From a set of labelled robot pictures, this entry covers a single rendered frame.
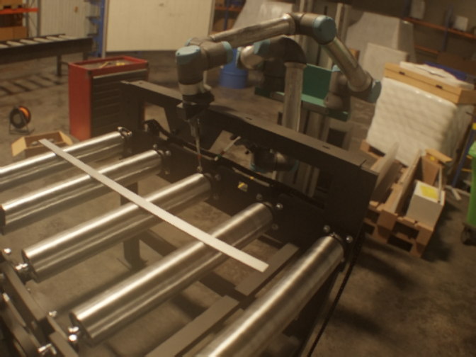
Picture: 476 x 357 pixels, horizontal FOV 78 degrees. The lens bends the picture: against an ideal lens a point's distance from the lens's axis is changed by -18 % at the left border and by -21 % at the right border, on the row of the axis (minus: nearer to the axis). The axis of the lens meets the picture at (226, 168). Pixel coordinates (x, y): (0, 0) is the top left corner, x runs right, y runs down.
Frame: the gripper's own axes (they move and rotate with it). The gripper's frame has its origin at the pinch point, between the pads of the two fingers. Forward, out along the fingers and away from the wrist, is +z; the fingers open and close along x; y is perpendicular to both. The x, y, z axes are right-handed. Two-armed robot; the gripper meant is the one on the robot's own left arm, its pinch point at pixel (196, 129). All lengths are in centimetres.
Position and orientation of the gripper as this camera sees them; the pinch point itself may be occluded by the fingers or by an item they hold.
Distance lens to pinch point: 140.4
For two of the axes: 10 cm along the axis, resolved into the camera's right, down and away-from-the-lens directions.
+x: -6.3, 5.0, -6.0
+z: 0.6, 7.9, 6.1
